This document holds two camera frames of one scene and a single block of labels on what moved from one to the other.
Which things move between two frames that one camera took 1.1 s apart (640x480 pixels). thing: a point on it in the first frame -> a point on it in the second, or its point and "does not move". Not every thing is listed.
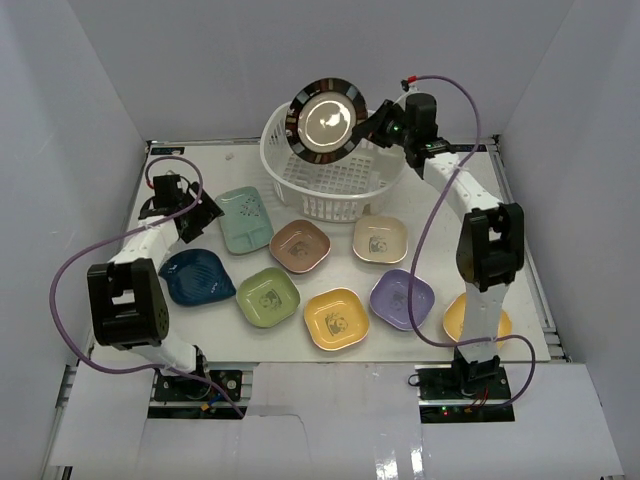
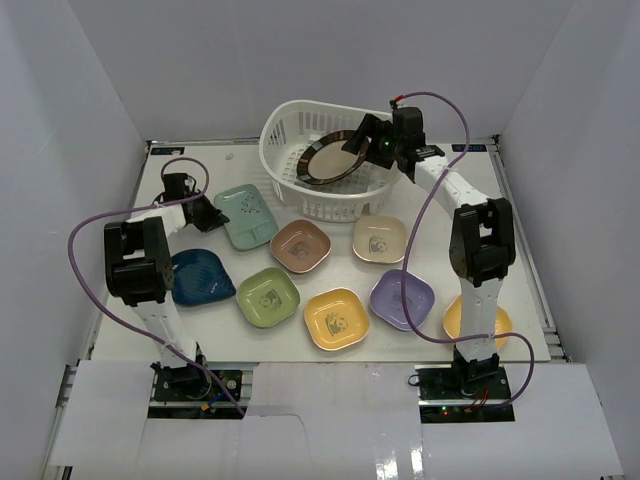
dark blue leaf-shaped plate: [196, 277] does not move
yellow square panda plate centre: [336, 318] does not move
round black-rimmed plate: [321, 120] -> [323, 158]
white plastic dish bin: [347, 190] does not move
